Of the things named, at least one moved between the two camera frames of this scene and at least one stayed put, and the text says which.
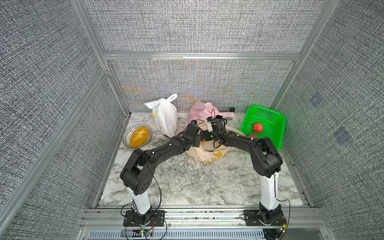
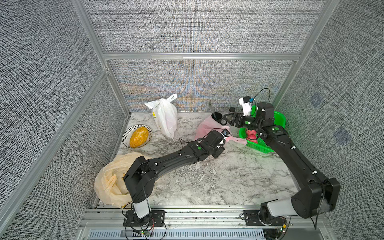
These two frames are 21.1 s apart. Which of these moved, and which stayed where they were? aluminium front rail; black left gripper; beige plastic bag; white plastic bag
Moved: beige plastic bag; black left gripper
Stayed: white plastic bag; aluminium front rail
